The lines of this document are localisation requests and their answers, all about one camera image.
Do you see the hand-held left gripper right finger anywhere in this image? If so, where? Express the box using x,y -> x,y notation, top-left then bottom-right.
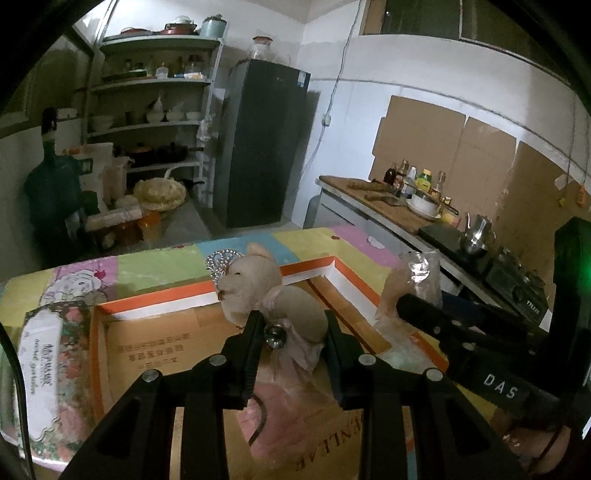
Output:
323,310 -> 527,480

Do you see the orange-rimmed cardboard box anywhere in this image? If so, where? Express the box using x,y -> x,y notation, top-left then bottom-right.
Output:
90,256 -> 509,480

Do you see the orange plastic container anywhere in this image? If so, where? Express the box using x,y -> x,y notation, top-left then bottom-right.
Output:
136,210 -> 162,241

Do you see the dark refrigerator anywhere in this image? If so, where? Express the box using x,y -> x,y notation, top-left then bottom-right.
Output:
212,59 -> 313,230

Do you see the tall cardboard sheet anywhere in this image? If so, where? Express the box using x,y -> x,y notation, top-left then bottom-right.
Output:
499,141 -> 581,278

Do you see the row of condiment bottles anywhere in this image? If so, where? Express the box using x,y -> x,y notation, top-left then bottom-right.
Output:
383,159 -> 450,200

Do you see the glass jar with lid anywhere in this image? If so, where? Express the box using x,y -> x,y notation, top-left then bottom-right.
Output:
249,36 -> 280,62

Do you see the black induction cooktop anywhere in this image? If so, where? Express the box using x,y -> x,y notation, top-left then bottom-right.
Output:
418,220 -> 496,274

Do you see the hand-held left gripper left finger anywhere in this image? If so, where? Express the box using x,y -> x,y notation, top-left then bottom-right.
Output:
60,310 -> 264,480

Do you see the person's right hand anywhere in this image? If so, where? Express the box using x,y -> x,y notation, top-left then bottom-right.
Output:
504,422 -> 571,476

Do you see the silver bead tiara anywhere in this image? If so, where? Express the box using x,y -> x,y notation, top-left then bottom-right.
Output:
204,248 -> 242,278

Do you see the teal pot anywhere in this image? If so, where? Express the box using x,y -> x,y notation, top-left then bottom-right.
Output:
199,15 -> 228,39

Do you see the wooden cutting board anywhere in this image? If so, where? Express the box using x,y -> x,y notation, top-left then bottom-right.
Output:
320,175 -> 435,232

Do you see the red pan with lid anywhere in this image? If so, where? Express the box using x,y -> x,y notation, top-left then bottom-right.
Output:
161,16 -> 199,36

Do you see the white bowl on plate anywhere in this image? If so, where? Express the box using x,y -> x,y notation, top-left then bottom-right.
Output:
406,191 -> 443,219

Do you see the clear plastic bag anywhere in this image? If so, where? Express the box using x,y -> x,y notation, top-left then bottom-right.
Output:
375,248 -> 445,334

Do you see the beige teddy bear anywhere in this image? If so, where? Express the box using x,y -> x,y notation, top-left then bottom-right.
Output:
216,241 -> 331,370

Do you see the black gas stove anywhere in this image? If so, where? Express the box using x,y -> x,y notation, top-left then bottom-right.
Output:
484,247 -> 551,325

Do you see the kitchen counter cabinet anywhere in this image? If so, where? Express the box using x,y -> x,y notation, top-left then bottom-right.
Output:
316,174 -> 551,325

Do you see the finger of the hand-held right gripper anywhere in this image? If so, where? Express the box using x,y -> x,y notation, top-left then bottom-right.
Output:
396,293 -> 546,357

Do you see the row of jars and bottles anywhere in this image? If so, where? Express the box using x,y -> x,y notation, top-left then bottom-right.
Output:
102,54 -> 207,82

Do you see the large cardboard sheet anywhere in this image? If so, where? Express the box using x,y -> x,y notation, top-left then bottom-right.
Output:
368,95 -> 467,184

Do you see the black wok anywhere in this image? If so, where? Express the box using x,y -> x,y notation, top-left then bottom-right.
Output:
154,142 -> 205,165

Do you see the metal kettle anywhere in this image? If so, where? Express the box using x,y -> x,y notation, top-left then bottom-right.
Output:
458,212 -> 496,256

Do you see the white sack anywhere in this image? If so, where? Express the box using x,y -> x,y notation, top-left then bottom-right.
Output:
80,143 -> 116,205

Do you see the woven straw basket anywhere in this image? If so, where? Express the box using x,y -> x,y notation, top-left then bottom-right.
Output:
133,178 -> 186,213

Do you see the pink cloth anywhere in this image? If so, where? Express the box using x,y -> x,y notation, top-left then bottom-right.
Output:
236,382 -> 343,441

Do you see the blue water jug with pump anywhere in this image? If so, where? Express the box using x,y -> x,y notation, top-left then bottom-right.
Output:
24,108 -> 88,259

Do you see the white shelf rack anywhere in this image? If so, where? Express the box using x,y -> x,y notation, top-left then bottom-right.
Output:
85,36 -> 228,209

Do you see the cleaver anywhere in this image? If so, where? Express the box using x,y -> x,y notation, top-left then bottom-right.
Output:
365,191 -> 403,207

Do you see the flat wooden box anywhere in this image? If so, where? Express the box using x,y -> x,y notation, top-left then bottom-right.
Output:
85,207 -> 144,232

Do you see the window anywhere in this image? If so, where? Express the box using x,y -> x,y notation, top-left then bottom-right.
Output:
361,0 -> 571,75

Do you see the medium cardboard sheet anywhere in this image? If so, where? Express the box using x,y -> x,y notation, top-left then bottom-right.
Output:
455,115 -> 518,209

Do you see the pink floral tissue pack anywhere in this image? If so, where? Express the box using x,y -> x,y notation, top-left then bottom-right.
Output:
17,302 -> 101,445

